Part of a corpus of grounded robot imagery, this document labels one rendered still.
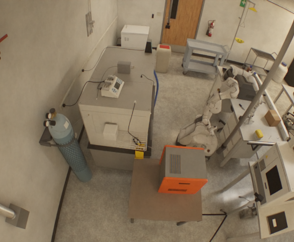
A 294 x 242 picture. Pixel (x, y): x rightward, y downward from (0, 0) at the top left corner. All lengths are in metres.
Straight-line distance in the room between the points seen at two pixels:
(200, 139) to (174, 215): 1.47
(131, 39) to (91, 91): 3.25
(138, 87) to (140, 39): 3.13
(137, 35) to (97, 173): 3.50
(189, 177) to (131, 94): 0.96
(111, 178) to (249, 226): 2.38
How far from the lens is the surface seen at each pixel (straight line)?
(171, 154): 1.72
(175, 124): 3.45
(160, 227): 2.64
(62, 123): 1.72
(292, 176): 1.91
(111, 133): 1.67
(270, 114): 3.04
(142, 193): 1.98
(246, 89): 3.00
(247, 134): 2.62
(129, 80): 1.91
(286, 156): 1.98
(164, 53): 4.33
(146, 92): 1.77
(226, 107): 3.74
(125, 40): 4.93
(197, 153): 1.80
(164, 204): 1.97
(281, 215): 2.39
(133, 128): 1.82
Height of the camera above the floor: 2.60
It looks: 50 degrees down
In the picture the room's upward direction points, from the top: 7 degrees clockwise
